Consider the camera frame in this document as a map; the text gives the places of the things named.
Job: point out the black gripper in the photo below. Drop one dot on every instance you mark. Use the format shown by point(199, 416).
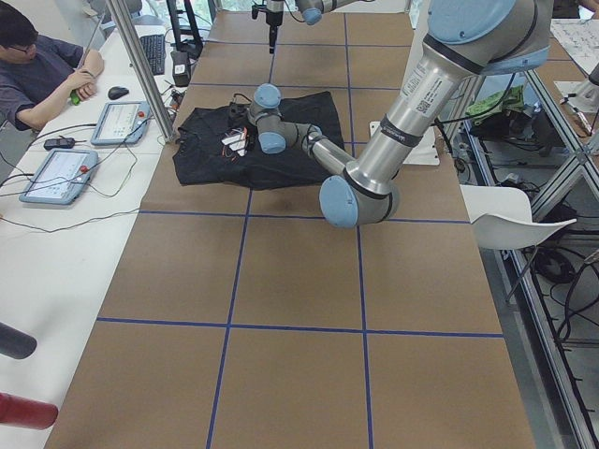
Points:
point(272, 21)
point(242, 138)

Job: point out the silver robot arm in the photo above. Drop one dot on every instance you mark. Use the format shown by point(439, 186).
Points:
point(464, 39)
point(311, 12)

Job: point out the black keyboard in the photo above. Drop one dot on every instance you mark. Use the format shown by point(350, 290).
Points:
point(154, 49)

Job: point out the far teach pendant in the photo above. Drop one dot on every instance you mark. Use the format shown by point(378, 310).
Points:
point(121, 122)

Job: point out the teach pendant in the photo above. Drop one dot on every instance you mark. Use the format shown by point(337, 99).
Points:
point(61, 178)
point(121, 122)

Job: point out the black computer mouse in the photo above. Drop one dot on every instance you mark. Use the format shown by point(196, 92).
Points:
point(117, 92)

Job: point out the near teach pendant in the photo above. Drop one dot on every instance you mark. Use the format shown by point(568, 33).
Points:
point(61, 178)

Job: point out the black handheld device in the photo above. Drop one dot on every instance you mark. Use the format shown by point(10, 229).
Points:
point(59, 143)

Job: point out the seated person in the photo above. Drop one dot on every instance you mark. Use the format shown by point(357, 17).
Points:
point(39, 73)

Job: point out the green cloth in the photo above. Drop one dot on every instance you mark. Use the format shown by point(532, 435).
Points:
point(511, 99)

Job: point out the white plastic chair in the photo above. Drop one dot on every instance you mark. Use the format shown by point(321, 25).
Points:
point(502, 218)

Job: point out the black water bottle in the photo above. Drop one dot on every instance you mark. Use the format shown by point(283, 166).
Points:
point(16, 344)

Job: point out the red water bottle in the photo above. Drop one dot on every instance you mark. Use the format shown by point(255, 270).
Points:
point(27, 413)

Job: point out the aluminium frame post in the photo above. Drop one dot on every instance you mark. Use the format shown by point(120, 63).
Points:
point(120, 14)

